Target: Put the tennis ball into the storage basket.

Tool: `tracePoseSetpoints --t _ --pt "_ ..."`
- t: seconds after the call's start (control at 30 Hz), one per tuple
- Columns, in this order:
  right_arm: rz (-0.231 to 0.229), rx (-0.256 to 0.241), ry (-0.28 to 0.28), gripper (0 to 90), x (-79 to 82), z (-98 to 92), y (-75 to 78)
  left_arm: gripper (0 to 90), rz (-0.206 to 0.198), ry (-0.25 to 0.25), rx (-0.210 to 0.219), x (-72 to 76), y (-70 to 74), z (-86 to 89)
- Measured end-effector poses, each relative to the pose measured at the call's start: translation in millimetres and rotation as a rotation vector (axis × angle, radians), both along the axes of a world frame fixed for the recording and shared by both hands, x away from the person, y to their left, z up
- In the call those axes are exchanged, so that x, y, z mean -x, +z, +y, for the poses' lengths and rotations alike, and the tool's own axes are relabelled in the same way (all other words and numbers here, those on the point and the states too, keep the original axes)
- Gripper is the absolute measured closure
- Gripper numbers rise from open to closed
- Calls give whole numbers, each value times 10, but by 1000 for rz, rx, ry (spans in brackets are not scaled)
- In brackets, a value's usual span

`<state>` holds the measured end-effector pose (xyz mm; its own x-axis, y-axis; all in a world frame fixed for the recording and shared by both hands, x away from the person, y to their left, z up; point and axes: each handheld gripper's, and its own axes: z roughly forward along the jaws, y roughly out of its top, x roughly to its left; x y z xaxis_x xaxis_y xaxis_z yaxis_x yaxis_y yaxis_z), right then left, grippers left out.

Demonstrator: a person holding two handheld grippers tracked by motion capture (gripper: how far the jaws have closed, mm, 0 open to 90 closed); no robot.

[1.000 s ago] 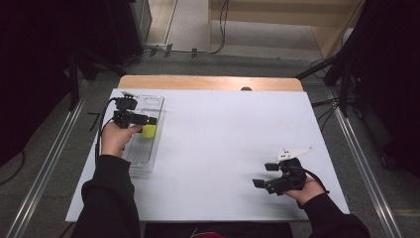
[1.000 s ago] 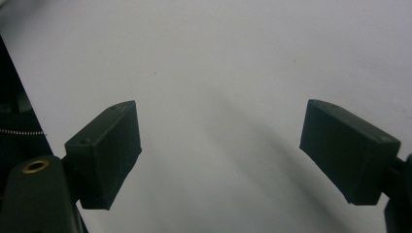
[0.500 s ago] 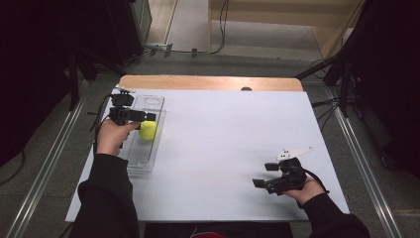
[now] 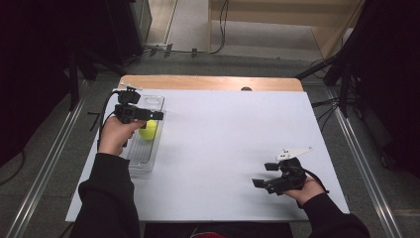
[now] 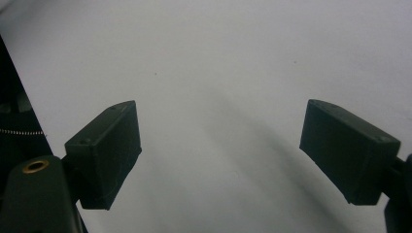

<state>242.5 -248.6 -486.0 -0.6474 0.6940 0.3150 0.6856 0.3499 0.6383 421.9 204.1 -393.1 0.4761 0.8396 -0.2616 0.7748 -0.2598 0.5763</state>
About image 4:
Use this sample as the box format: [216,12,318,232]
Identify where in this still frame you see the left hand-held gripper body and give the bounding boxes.
[113,83,155,126]

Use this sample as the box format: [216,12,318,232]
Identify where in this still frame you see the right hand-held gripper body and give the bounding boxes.
[262,146,315,196]

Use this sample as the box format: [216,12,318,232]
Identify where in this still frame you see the yellow tennis ball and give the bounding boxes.
[138,119,158,141]

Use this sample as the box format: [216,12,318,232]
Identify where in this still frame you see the clear plastic container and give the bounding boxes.
[127,94,165,174]

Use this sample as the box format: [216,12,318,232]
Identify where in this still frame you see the person's right hand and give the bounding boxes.
[282,178,326,206]

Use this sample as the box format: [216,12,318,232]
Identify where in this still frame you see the person's left hand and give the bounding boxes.
[97,116,148,157]

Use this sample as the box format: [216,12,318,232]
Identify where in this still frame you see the white board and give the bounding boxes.
[64,88,351,223]

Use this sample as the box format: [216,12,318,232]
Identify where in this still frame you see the wooden table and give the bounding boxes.
[117,74,304,92]

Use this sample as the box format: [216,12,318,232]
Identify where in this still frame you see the black stand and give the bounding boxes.
[295,49,356,118]
[63,46,100,112]

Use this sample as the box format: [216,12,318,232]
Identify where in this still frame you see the person's red clothing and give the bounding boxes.
[191,231,232,238]

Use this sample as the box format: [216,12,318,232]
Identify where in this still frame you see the black cabinet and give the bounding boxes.
[105,0,154,65]

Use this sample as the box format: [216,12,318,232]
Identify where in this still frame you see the black curtain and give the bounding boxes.
[0,0,112,168]
[346,0,420,178]

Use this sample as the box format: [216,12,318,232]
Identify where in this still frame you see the left hand-held gripper cable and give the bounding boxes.
[96,90,121,152]

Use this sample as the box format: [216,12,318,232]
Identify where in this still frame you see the hand-held gripper cable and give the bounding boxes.
[303,168,331,195]
[96,90,121,152]

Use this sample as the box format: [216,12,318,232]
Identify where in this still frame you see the right hand-held gripper cable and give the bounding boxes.
[303,168,331,195]

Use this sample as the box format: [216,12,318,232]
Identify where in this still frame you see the metal floor rail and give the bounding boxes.
[330,88,403,238]
[5,97,87,238]

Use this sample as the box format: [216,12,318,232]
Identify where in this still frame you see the black floor cables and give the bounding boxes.
[311,97,343,132]

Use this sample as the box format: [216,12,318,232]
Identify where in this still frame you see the black hanging cable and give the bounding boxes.
[184,0,231,56]

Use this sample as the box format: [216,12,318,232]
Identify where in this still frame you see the black floor cable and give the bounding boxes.
[0,150,26,186]

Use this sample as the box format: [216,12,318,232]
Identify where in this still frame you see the wooden shelf frame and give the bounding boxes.
[207,0,366,60]

